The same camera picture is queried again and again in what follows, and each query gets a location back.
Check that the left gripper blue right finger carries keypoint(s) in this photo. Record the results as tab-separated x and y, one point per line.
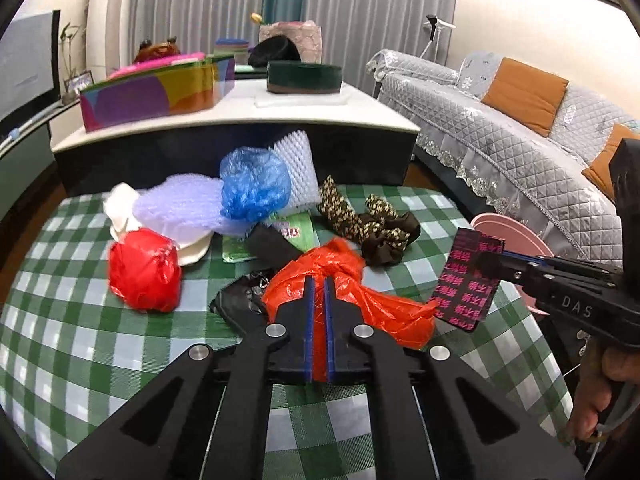
328	298

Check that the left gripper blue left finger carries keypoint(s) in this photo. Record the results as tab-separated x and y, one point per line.
308	300

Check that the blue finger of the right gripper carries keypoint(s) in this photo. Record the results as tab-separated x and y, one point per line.
540	260

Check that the black pink printed wrapper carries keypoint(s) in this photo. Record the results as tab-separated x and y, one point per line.
463	295

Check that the orange plastic bag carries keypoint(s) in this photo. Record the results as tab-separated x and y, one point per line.
412	324

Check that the brown floral fabric scrap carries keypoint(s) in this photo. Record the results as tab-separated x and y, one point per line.
382	234

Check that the red paper ball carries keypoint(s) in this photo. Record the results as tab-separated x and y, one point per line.
143	271

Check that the white paper sheet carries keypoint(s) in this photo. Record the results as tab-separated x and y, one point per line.
118	207

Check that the pink trash bin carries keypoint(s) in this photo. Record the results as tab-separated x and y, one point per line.
517	237

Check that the person's right hand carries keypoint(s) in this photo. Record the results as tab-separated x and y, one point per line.
601	366

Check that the black crumpled plastic wrapper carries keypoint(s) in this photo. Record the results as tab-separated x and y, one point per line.
240	303

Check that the green snack packet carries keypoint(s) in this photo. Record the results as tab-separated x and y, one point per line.
296	228

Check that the grey quilted sofa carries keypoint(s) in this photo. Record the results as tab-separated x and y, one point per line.
534	179

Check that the orange cushion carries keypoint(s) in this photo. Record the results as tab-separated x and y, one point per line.
530	96
598	173

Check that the white foam net sleeve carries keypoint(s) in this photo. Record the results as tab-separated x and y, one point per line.
294	149

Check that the blue plastic bag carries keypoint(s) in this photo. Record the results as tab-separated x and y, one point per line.
255	184

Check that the white bubble wrap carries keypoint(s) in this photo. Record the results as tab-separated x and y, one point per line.
185	208

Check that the white top coffee table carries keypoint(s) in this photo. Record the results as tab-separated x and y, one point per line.
354	138

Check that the colourful tin box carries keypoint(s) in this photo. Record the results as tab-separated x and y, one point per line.
172	89

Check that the black hat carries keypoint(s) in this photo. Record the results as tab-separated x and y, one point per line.
273	49

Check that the stack of coloured bowls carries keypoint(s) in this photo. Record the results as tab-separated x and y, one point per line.
237	47

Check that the pink quilted basket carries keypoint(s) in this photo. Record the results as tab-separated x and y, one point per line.
307	37

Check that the brown toy animal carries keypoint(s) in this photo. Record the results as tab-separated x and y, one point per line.
149	52

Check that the grey pleated curtain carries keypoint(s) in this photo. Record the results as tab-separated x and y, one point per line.
352	30

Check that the white TV cabinet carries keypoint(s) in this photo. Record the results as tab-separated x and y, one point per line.
27	159

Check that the small potted plant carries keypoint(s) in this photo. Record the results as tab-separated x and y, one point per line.
72	44

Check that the television with grey cover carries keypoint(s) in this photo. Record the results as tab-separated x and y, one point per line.
29	64

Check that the small photo frame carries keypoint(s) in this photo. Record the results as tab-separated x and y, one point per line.
79	83

